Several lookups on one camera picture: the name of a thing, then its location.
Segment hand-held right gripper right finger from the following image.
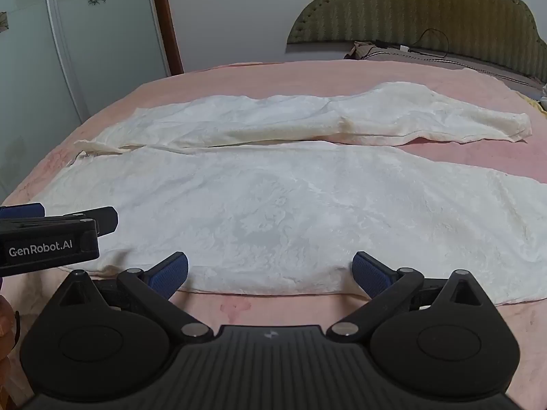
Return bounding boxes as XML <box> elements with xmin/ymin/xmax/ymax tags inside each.
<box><xmin>327</xmin><ymin>251</ymin><xmax>486</xmax><ymax>343</ymax></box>

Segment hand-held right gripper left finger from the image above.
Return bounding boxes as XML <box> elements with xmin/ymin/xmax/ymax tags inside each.
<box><xmin>57</xmin><ymin>251</ymin><xmax>214</xmax><ymax>343</ymax></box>

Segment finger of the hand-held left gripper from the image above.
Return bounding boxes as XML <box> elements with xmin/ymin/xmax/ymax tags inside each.
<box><xmin>64</xmin><ymin>206</ymin><xmax>119</xmax><ymax>236</ymax></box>
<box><xmin>0</xmin><ymin>203</ymin><xmax>46</xmax><ymax>222</ymax></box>

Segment white textured pants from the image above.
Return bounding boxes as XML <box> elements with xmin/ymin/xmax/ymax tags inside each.
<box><xmin>32</xmin><ymin>81</ymin><xmax>547</xmax><ymax>307</ymax></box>

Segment person's left forearm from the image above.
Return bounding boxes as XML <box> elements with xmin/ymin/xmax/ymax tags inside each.
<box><xmin>0</xmin><ymin>294</ymin><xmax>20</xmax><ymax>353</ymax></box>

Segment flower-print wardrobe sliding door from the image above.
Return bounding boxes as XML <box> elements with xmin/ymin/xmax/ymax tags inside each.
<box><xmin>0</xmin><ymin>0</ymin><xmax>82</xmax><ymax>206</ymax></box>
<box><xmin>45</xmin><ymin>0</ymin><xmax>172</xmax><ymax>122</ymax></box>

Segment pink bed blanket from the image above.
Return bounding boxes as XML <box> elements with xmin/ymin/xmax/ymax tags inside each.
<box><xmin>0</xmin><ymin>57</ymin><xmax>547</xmax><ymax>410</ymax></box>

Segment brown wooden wardrobe trim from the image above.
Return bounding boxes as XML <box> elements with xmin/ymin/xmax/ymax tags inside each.
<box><xmin>147</xmin><ymin>0</ymin><xmax>185</xmax><ymax>76</ymax></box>

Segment yellow cloth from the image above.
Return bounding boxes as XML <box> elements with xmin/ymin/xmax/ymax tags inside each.
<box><xmin>525</xmin><ymin>93</ymin><xmax>547</xmax><ymax>115</ymax></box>

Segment olive green padded headboard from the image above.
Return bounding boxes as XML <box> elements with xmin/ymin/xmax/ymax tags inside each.
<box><xmin>286</xmin><ymin>0</ymin><xmax>547</xmax><ymax>84</ymax></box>

